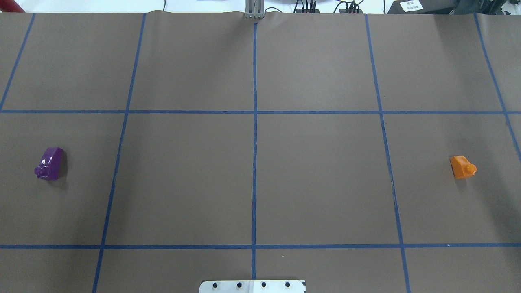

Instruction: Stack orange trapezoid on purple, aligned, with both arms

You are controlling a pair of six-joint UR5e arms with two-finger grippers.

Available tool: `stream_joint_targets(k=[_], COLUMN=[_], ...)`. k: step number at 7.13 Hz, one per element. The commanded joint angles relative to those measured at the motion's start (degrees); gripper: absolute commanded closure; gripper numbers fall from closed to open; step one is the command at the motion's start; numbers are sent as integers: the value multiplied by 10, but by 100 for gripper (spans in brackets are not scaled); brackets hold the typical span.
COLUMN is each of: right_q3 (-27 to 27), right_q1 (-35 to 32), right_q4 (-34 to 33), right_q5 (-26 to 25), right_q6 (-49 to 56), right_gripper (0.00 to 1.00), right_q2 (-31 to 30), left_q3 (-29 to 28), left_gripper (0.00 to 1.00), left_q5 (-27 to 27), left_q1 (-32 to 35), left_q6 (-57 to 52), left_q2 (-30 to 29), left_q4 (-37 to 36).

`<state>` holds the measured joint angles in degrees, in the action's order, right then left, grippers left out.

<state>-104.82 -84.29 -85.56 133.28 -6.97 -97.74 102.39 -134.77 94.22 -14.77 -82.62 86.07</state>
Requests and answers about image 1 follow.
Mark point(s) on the orange trapezoid block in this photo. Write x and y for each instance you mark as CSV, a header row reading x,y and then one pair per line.
x,y
462,168

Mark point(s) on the purple trapezoid block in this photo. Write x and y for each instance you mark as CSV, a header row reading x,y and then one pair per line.
x,y
49,166

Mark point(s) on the brown paper table cover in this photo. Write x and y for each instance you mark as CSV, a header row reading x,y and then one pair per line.
x,y
205,146

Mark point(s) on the red cylinder tube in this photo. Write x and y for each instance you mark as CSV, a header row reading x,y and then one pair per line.
x,y
10,6

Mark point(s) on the grey aluminium post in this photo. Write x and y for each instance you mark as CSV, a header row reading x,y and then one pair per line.
x,y
254,9

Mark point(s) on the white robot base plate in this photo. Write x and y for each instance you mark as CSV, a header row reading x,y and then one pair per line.
x,y
253,286

